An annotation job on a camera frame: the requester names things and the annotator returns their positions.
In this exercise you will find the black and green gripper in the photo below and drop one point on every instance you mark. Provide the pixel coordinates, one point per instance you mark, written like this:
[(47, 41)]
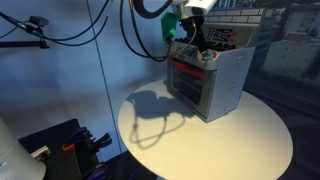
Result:
[(186, 17)]

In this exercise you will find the blue stove knob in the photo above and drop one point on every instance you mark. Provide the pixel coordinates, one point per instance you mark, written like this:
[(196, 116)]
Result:
[(207, 56), (191, 52)]

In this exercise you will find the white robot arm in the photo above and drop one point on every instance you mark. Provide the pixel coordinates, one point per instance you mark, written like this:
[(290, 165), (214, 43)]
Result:
[(206, 5)]

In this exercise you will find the white cylindrical robot base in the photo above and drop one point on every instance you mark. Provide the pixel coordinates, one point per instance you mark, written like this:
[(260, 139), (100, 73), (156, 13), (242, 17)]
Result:
[(15, 162)]

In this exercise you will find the red round stove button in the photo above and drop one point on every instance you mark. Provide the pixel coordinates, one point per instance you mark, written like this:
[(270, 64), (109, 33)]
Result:
[(214, 54)]

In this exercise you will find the grey toy stove oven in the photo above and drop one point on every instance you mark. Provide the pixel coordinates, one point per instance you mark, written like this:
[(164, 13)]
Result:
[(232, 34)]

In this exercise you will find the round white table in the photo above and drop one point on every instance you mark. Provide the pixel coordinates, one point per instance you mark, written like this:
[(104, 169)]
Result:
[(249, 143)]

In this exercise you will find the black tool rack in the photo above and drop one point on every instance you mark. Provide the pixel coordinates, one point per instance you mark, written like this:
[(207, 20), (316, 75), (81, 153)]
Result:
[(61, 165)]

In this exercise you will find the red oven door handle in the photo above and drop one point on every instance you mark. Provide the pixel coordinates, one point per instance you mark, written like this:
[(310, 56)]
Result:
[(188, 69)]

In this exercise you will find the purple handled pliers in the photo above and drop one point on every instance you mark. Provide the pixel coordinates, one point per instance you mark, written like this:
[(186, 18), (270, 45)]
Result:
[(79, 135)]

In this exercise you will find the orange handled tool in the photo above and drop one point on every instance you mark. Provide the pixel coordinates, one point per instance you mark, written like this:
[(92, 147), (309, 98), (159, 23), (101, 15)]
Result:
[(66, 147)]

